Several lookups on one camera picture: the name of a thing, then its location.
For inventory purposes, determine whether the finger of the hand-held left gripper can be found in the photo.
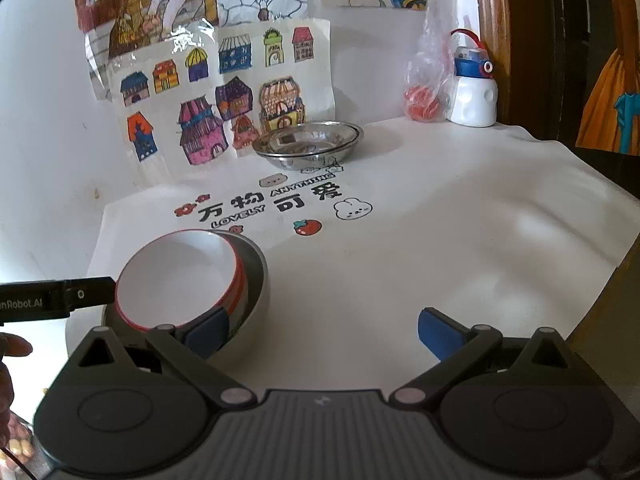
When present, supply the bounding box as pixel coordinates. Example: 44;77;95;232
61;276;117;317

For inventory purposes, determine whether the coloured houses drawing poster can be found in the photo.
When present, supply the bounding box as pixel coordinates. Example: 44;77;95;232
106;17;337;187

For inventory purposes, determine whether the clear plastic bag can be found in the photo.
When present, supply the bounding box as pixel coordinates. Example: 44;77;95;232
404;0;457;123

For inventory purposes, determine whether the shallow steel bowl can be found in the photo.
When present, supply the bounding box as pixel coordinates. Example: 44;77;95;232
257;128;364;171

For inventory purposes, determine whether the orange dress wall poster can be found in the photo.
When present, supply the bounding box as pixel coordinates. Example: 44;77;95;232
575;0;640;156

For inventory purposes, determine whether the white water bottle blue lid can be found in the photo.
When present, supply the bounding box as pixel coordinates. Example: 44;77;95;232
447;29;499;128

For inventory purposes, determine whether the wooden door frame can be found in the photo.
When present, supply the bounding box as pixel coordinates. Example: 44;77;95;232
472;0;517;127

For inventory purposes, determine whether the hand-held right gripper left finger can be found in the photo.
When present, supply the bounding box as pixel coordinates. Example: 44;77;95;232
65;307;257;408

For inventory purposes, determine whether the person's left hand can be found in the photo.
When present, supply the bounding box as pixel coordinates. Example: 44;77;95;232
0;332;34;428

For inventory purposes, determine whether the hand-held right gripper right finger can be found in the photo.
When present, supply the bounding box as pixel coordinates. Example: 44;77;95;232
390;307;576;407

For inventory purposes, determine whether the white printed tablecloth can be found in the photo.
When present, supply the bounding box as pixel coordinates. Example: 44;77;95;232
65;115;640;378

